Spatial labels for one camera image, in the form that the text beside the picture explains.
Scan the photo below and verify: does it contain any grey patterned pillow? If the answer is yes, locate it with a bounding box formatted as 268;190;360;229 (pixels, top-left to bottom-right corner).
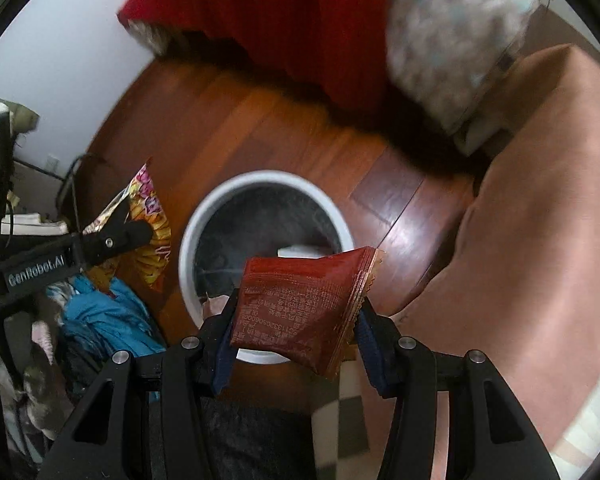
385;0;548;136

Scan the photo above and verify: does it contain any red blanket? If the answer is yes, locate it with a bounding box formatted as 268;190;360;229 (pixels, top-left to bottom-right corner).
117;0;398;131

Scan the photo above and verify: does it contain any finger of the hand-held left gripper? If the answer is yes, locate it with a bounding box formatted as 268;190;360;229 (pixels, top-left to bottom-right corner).
77;200;153;272

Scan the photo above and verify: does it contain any yellow pink snack bag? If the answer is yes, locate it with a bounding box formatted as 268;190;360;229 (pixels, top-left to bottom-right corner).
82;157;172;295

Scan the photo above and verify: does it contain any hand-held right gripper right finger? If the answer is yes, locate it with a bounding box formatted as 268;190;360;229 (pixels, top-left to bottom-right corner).
354;302;561;480

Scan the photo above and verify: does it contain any blue cloth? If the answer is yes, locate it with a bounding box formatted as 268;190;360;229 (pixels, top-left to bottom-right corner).
60;275;168;403

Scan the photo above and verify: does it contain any black cable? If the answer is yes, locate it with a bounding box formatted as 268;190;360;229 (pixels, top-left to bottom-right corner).
10;152;126;231

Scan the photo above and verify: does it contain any dark red snack packet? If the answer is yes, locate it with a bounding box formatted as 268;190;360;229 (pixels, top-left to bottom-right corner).
229;246;384;379

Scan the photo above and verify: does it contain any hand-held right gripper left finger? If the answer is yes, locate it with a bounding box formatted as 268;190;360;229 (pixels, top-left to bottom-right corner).
39;290;241;480

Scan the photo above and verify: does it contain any white round trash bin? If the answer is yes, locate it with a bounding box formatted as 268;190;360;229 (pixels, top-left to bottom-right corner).
178;170;356;365

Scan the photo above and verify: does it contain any pink bed sheet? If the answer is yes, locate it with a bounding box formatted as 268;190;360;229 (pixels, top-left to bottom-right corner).
360;44;600;461

